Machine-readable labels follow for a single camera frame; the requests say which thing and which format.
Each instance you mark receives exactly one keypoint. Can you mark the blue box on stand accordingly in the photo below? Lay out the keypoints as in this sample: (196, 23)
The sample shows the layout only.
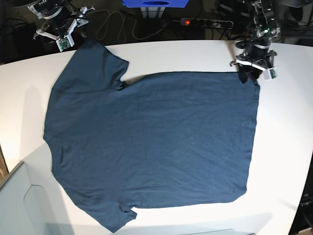
(155, 3)

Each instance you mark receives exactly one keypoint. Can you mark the grey panel lower left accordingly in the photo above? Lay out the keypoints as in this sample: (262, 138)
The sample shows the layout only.
(25, 208)

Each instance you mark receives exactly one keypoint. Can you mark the dark blue T-shirt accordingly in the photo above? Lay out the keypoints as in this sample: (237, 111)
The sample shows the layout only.
(169, 139)

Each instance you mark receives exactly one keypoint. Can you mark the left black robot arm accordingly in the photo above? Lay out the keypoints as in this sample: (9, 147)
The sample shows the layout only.
(265, 25)

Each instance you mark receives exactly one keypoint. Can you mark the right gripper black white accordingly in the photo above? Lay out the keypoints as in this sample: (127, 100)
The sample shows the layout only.
(60, 23)

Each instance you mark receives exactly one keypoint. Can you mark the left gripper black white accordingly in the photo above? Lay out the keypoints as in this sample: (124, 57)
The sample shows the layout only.
(256, 59)

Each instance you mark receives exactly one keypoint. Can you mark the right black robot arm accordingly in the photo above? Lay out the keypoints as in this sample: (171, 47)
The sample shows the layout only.
(44, 3)

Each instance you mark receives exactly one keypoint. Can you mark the black power strip red switch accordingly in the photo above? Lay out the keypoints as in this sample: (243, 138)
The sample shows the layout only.
(209, 23)

